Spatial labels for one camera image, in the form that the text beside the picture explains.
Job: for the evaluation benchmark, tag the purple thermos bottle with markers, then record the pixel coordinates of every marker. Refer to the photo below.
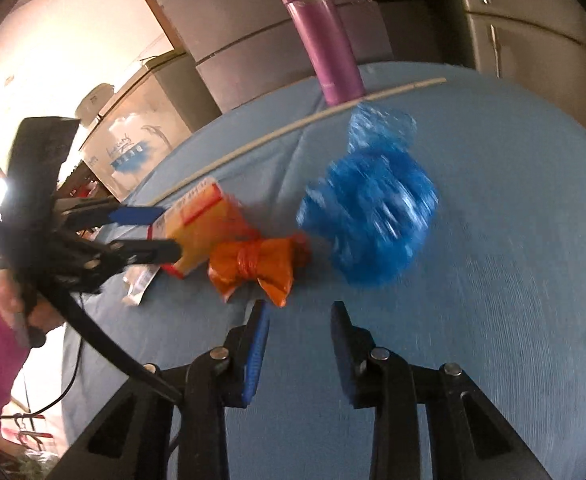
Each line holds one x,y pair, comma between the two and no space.
323,35

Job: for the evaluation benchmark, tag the blue tablecloth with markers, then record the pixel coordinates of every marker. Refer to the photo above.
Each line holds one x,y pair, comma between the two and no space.
473,210

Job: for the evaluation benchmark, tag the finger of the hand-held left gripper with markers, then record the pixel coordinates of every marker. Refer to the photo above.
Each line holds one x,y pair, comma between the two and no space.
148,252
133,216

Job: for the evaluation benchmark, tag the white chest freezer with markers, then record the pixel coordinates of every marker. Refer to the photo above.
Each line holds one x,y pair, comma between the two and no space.
143,125

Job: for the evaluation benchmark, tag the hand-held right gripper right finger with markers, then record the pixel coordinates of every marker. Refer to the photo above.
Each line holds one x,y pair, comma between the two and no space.
347,360

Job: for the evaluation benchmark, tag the blue white milk carton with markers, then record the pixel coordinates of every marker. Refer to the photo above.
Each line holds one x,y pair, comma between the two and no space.
140,285

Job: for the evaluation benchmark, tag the thin white rod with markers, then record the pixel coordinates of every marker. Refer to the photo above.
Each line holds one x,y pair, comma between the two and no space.
283,130

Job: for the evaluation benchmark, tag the blue plastic bag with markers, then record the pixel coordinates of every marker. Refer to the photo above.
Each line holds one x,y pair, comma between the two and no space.
373,210

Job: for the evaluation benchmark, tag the white rice cooker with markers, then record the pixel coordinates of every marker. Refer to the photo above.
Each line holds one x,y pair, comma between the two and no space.
93,102

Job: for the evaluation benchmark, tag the orange knotted wrapper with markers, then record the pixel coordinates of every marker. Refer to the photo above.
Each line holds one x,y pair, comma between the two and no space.
258,265

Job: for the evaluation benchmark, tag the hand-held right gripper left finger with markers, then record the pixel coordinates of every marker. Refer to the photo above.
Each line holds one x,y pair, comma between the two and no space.
257,355

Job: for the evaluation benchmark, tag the person's left hand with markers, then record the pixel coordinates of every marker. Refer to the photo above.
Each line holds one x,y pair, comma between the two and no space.
8,295

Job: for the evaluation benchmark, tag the grey three-door refrigerator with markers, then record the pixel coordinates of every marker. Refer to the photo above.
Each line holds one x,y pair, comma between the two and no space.
253,10

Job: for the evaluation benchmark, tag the silver two-door refrigerator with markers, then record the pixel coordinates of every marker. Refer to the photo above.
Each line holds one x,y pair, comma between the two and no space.
523,10

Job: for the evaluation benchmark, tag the orange carton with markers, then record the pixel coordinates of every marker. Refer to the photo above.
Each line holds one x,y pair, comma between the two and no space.
208,220

